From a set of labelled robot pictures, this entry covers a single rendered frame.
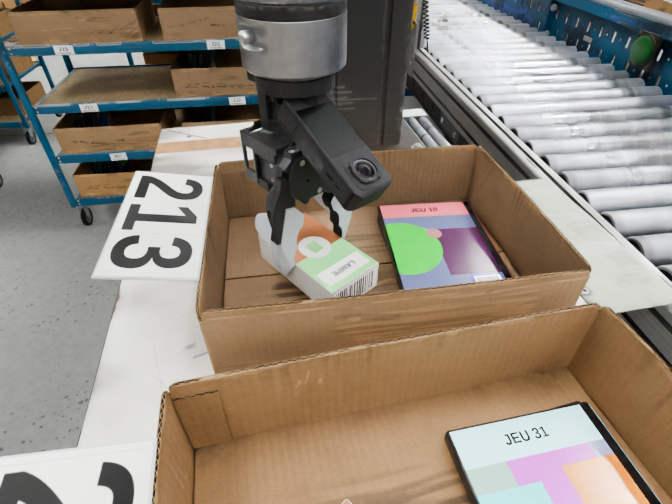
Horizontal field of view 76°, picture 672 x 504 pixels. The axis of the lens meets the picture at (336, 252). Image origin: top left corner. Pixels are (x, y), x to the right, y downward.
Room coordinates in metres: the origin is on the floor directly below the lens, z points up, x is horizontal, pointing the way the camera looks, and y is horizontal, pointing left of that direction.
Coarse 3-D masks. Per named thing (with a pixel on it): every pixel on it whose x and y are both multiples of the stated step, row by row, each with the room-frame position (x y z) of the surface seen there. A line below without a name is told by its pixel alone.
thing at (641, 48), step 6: (642, 36) 1.24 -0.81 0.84; (648, 36) 1.23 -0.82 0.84; (636, 42) 1.25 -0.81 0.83; (642, 42) 1.23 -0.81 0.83; (648, 42) 1.21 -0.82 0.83; (636, 48) 1.24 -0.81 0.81; (642, 48) 1.22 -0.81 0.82; (648, 48) 1.20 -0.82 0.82; (630, 54) 1.25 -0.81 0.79; (636, 54) 1.23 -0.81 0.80; (642, 54) 1.21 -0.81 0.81; (648, 54) 1.20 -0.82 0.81; (636, 60) 1.22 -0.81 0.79; (642, 60) 1.21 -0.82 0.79
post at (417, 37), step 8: (416, 0) 1.51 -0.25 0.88; (416, 16) 1.51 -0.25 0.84; (424, 16) 1.51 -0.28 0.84; (416, 24) 1.47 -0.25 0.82; (424, 24) 1.51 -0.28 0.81; (416, 32) 1.47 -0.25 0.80; (416, 40) 1.47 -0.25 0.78; (424, 40) 1.51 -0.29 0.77; (408, 64) 1.51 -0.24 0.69; (408, 72) 1.50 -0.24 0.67
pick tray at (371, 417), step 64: (512, 320) 0.25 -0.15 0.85; (576, 320) 0.26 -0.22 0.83; (192, 384) 0.18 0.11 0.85; (256, 384) 0.19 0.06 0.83; (320, 384) 0.21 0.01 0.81; (384, 384) 0.22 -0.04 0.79; (448, 384) 0.23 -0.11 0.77; (512, 384) 0.24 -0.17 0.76; (576, 384) 0.24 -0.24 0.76; (640, 384) 0.20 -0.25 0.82; (192, 448) 0.18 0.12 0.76; (256, 448) 0.18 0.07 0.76; (320, 448) 0.18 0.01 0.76; (384, 448) 0.18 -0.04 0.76; (640, 448) 0.17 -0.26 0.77
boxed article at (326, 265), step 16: (304, 224) 0.42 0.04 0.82; (320, 224) 0.42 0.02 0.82; (304, 240) 0.39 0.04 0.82; (320, 240) 0.39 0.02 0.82; (336, 240) 0.39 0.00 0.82; (272, 256) 0.38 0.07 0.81; (304, 256) 0.36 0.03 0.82; (320, 256) 0.36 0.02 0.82; (336, 256) 0.36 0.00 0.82; (352, 256) 0.36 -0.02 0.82; (368, 256) 0.36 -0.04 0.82; (304, 272) 0.34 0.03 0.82; (320, 272) 0.34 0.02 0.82; (336, 272) 0.34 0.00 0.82; (352, 272) 0.34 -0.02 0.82; (368, 272) 0.34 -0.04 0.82; (304, 288) 0.34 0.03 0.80; (320, 288) 0.32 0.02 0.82; (336, 288) 0.31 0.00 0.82; (352, 288) 0.33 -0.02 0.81; (368, 288) 0.34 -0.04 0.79
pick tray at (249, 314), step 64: (256, 192) 0.53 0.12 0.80; (384, 192) 0.56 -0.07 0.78; (448, 192) 0.58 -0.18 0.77; (512, 192) 0.47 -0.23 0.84; (256, 256) 0.44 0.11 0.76; (384, 256) 0.44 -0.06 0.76; (512, 256) 0.43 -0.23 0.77; (576, 256) 0.33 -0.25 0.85; (256, 320) 0.26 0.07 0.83; (320, 320) 0.27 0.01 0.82; (384, 320) 0.28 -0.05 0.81; (448, 320) 0.29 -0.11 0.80
